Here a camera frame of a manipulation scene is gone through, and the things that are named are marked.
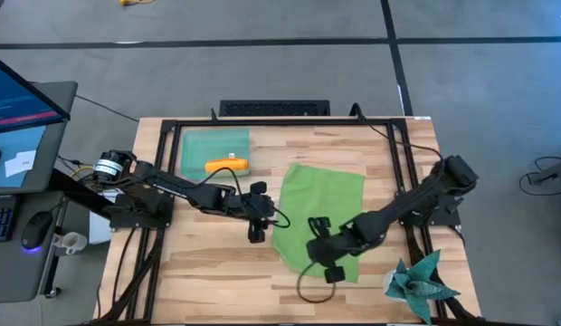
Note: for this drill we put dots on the white box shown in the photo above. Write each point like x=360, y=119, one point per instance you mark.
x=99, y=226

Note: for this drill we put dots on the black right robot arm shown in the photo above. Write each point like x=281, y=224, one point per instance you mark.
x=411, y=204

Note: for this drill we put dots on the white mug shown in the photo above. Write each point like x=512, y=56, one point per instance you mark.
x=72, y=242

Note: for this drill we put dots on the green microfiber towel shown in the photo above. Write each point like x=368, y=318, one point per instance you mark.
x=316, y=204

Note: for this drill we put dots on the black keyboard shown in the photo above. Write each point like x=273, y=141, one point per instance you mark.
x=0, y=219

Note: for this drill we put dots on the blue-screen computer monitor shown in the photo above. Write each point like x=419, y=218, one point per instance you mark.
x=18, y=104

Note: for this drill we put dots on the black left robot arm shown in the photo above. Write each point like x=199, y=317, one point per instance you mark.
x=172, y=185

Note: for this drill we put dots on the light blue desk mat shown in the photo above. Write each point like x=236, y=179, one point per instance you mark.
x=31, y=140

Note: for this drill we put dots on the teal artificial plant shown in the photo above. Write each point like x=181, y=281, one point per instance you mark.
x=416, y=285

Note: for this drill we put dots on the orange microfiber towel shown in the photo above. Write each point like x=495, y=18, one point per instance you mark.
x=226, y=165

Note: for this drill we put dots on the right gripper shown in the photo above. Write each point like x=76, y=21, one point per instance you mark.
x=330, y=251

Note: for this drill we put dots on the white paper note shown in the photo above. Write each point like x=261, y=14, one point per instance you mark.
x=20, y=163

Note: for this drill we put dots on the grey desk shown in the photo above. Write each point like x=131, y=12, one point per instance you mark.
x=18, y=271

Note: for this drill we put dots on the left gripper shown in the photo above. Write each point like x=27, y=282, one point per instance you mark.
x=258, y=208

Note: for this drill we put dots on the black computer mouse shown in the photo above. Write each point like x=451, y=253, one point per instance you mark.
x=36, y=228

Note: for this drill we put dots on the black table frame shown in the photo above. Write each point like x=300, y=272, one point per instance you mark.
x=285, y=122

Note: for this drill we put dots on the teal translucent plastic basket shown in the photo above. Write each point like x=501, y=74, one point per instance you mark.
x=208, y=145

